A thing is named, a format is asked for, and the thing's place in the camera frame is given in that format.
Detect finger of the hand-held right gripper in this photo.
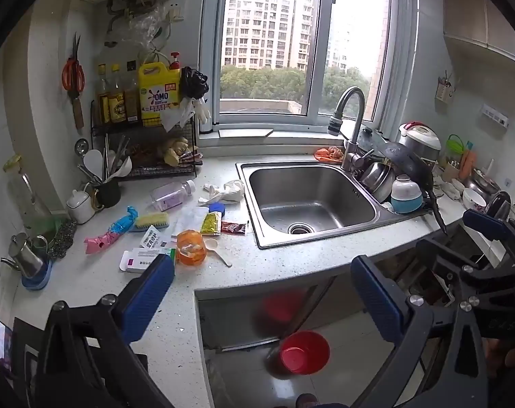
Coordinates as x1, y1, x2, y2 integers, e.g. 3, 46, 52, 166
415, 238, 515, 303
462, 209, 515, 264

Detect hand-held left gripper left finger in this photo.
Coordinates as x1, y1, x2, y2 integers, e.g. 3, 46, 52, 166
34, 255, 175, 408

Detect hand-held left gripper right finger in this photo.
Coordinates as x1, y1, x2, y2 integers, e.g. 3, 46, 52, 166
350, 255, 490, 408

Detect pink and blue wrapper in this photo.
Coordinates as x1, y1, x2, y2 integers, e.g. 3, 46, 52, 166
84, 206, 139, 256

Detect white plastic spoon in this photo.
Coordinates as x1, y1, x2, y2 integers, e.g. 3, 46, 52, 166
204, 238, 233, 268

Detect red plastic bucket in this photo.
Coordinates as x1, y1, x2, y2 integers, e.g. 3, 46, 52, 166
279, 330, 331, 377

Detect yellow foil packet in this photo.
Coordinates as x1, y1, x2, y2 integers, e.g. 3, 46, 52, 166
200, 211, 222, 236

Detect person's right hand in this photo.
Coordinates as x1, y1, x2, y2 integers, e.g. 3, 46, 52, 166
485, 336, 515, 377

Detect black kettle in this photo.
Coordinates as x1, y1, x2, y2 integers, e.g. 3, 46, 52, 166
485, 191, 512, 222

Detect white patterned bowl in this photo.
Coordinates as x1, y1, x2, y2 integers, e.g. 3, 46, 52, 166
462, 189, 488, 212

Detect white medicine box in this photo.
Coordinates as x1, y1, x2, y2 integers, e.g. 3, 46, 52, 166
119, 247, 165, 273

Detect steel basin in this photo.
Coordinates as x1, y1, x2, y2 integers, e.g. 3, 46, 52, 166
470, 170, 502, 194

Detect orange plastic cup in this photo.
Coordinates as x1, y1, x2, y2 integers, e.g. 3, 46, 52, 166
176, 229, 208, 267

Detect orange carrot shaped brush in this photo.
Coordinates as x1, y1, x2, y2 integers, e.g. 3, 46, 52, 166
459, 142, 477, 179

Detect white and blue bowl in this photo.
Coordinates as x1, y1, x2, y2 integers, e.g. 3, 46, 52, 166
390, 174, 424, 214

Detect green plastic container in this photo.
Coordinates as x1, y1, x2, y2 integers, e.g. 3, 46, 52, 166
447, 135, 468, 164

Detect steel cabinet door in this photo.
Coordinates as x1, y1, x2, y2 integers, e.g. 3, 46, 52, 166
196, 280, 339, 351

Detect black wok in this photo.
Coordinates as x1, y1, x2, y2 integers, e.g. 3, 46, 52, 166
374, 140, 447, 234

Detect stacked steel bowls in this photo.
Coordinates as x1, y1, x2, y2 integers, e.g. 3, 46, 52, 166
360, 159, 396, 202

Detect steel wool scourer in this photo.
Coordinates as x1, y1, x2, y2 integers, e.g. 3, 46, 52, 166
49, 220, 77, 260

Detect clear plastic bottle pink label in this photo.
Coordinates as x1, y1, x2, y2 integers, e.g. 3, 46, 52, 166
150, 180, 197, 212

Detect rice cooker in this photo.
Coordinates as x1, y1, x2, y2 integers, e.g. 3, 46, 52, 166
399, 121, 442, 166

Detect black utensil cup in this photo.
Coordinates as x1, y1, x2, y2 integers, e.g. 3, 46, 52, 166
94, 177, 122, 209

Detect white outlet strip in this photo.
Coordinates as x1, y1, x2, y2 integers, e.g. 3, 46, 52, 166
481, 104, 509, 127

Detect blue dish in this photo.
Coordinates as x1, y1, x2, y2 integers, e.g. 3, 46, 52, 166
21, 259, 54, 292

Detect white ceramic pot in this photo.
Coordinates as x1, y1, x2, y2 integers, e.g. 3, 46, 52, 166
66, 189, 94, 224

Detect stainless steel sink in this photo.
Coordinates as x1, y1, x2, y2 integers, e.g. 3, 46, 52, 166
235, 159, 437, 251

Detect white rubber gloves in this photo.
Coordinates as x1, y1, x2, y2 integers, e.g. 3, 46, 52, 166
198, 180, 246, 205

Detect steel oil pot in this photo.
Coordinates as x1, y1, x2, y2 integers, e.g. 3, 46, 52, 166
1, 233, 46, 279

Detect white ladle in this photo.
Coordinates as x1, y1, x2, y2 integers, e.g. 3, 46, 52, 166
109, 156, 133, 178

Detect pot lid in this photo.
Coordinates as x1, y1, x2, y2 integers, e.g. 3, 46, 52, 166
360, 126, 388, 154

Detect white rice paddle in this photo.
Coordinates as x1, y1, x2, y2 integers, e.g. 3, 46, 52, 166
83, 150, 104, 179

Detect ginger root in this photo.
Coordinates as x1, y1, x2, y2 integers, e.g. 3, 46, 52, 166
157, 136, 190, 166

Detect orange cloth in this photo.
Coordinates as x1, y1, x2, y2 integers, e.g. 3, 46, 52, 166
314, 147, 344, 163

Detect smartphone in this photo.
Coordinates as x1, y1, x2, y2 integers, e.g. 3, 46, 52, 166
0, 317, 14, 372

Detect steel faucet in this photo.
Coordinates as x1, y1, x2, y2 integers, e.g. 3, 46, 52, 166
328, 86, 375, 173

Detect hanging white gloves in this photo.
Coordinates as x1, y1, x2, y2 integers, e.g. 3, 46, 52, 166
162, 96, 213, 134

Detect yellow detergent jug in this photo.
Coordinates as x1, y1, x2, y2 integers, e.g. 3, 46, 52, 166
137, 52, 182, 127

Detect black plastic bag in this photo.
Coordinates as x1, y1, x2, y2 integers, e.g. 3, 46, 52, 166
180, 67, 210, 100

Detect window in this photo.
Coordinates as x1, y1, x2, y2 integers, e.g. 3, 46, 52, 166
200, 0, 415, 126

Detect clear plastic bag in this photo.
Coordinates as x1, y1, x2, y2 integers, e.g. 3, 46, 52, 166
130, 4, 171, 52

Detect black wire rack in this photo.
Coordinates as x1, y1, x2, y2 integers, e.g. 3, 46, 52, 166
90, 100, 203, 180

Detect wall chopstick holder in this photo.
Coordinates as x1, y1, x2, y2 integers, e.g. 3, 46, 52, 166
435, 70, 456, 103

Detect wall cabinet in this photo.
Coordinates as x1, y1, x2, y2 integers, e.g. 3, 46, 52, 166
440, 0, 515, 66

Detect orange handled scissors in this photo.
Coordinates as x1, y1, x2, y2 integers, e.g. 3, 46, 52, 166
62, 33, 86, 93

